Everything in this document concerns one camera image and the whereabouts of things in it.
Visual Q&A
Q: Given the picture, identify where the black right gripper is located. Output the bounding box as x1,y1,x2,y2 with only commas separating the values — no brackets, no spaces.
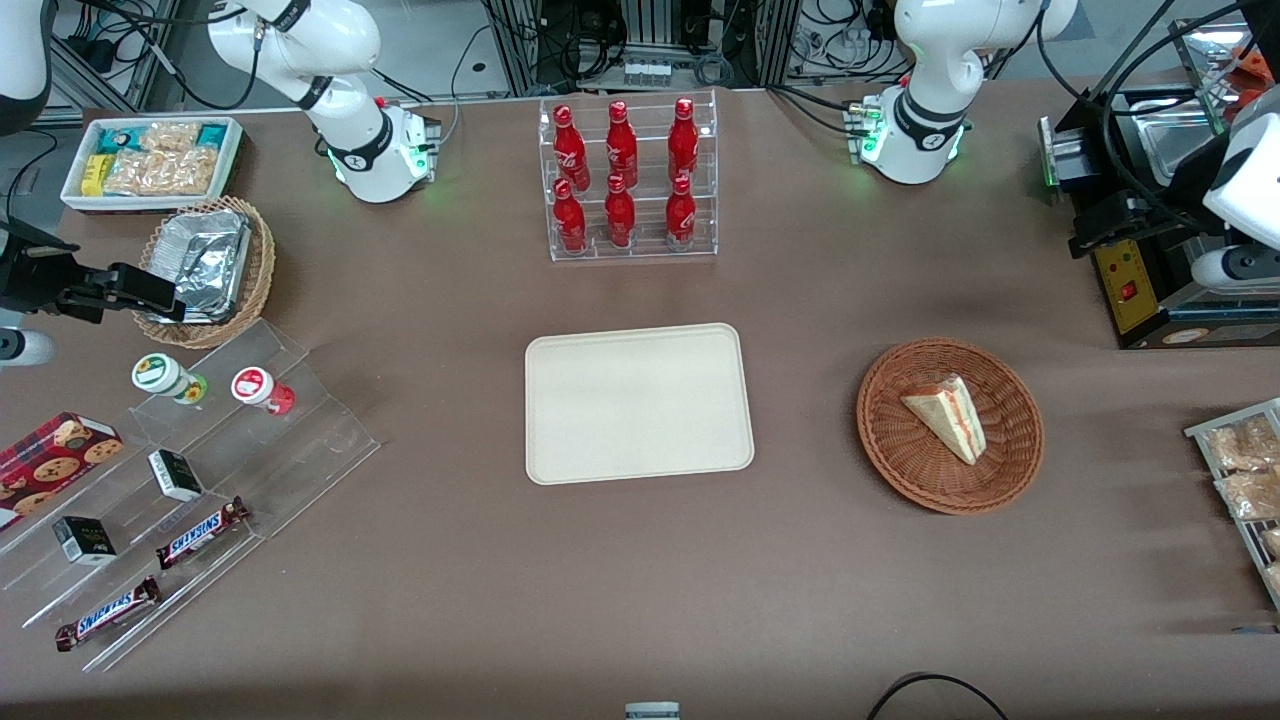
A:
0,222,188,324

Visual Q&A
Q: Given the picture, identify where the triangular sandwich wedge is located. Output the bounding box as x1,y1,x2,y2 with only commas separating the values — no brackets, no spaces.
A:
900,374,989,467

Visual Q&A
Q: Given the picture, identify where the light wicker basket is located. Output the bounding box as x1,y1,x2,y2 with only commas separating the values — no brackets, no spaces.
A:
132,196,277,350

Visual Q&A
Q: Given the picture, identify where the brown wicker basket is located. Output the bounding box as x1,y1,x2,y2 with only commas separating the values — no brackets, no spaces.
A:
856,338,1046,516

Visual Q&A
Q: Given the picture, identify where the beige plastic tray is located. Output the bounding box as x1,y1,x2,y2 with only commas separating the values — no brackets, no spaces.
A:
525,322,755,486

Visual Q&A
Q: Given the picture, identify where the black food warmer case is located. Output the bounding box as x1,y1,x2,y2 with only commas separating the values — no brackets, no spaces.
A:
1038,0,1280,351

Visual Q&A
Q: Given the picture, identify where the green lid cup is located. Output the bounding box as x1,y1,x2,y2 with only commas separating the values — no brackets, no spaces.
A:
131,353,209,406

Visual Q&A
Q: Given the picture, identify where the aluminium foil container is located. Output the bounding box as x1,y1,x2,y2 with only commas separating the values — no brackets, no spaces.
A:
149,209,252,324

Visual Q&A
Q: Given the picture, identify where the white snack bin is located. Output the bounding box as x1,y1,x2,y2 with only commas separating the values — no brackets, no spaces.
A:
60,115,245,215

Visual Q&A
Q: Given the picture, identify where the stainless steel pan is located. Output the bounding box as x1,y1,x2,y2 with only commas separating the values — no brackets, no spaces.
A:
1138,118,1219,183

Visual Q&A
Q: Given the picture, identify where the large clear cracker bag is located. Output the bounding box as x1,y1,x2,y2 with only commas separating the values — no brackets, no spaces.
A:
104,147,220,197

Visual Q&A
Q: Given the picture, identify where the red lid cup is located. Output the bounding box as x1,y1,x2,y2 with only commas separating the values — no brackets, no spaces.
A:
230,366,297,417

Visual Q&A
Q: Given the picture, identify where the small clear cracker bag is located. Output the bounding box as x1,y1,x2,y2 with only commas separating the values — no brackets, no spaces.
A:
140,121,202,154

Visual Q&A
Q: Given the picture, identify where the red cookie box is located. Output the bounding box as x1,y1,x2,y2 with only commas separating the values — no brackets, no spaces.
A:
0,411,125,532

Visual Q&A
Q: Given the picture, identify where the small black box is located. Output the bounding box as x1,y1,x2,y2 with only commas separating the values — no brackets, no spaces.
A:
147,449,205,503
52,516,119,567

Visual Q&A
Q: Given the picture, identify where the clear acrylic stepped display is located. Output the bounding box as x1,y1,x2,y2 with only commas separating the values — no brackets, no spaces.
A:
0,318,382,674

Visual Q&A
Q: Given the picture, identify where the snickers chocolate bar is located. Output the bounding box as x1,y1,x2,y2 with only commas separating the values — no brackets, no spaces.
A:
155,496,252,572
54,575,163,653

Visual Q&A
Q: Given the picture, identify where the red cola bottle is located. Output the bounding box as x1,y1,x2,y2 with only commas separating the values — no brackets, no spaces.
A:
665,174,698,246
668,97,700,184
604,174,637,248
553,104,591,192
553,178,588,253
606,100,639,189

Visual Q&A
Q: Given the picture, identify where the clear acrylic bottle rack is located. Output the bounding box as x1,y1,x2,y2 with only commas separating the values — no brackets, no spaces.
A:
538,90,719,263

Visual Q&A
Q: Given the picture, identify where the grey wire rack tray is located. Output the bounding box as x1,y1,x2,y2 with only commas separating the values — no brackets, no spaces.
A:
1184,398,1280,612

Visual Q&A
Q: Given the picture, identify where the aluminium frame rack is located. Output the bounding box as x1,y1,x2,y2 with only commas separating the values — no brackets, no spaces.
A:
485,0,803,97

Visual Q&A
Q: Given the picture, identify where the black looped cable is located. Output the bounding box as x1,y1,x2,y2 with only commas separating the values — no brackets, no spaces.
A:
865,672,1012,720

